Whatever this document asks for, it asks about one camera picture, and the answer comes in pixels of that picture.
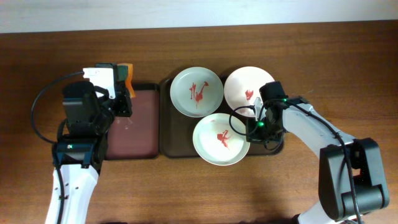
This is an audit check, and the orange green scrub sponge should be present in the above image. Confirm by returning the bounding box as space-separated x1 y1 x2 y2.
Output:
118 63 136 98

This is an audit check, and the white plate front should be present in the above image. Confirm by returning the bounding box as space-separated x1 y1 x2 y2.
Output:
192 113 250 166

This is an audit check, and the grey-white plate with sauce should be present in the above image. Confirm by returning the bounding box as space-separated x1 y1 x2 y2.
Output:
170 67 223 118

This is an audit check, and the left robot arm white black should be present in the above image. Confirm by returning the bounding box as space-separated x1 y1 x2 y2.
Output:
45 81 134 223

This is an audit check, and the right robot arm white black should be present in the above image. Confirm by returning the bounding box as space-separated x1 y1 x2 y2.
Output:
246 82 390 223

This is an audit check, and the small reddish brown tray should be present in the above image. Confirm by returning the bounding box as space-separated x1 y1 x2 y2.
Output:
105 83 160 161

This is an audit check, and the white plate small red stain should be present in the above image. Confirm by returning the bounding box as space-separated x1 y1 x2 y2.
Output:
224 67 275 110

